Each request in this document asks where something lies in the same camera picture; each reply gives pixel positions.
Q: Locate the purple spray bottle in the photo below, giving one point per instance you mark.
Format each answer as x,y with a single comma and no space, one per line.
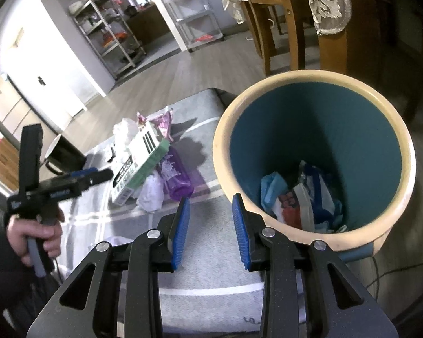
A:
176,176

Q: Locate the beige tall cabinet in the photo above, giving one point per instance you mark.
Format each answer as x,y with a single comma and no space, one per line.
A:
10,112

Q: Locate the wooden chair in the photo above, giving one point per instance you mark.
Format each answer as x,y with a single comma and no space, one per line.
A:
289,24

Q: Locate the purple candy wrapper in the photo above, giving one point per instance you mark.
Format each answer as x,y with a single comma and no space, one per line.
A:
160,125

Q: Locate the teal bin with cream rim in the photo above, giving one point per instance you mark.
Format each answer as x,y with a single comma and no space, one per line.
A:
303,130

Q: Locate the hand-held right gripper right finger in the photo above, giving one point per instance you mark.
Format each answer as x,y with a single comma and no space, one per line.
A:
239,232

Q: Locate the person's left hand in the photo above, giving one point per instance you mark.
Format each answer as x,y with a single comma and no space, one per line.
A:
38,234

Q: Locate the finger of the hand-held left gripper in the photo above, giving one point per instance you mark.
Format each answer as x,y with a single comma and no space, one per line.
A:
102,177
83,174

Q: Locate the white trolley shelf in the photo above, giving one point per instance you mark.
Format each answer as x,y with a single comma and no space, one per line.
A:
194,10

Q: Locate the green and white box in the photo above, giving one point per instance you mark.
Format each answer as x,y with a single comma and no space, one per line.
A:
137,169

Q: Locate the red and white packet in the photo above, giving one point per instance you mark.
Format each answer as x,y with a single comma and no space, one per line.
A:
292,211

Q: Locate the white paper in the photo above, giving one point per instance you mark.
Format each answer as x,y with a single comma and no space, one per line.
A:
125,133

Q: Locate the metal shelf rack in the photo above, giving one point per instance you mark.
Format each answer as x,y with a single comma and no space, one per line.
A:
109,35

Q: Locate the light blue face mask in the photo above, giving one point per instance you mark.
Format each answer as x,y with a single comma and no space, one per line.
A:
273,190

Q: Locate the black mug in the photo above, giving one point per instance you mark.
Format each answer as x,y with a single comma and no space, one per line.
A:
67,155

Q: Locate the white door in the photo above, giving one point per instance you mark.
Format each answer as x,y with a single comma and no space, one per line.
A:
56,77

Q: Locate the white textured tissue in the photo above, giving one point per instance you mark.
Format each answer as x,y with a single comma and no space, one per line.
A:
151,192

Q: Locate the blue snack packet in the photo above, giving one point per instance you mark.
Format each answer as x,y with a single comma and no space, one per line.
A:
320,186

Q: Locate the wooden sideboard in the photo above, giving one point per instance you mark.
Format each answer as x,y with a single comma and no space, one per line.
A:
0,162

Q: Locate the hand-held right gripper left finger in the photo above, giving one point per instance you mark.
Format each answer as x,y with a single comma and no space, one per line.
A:
181,232

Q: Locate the person's left forearm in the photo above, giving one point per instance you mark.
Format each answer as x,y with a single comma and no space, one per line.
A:
0,253

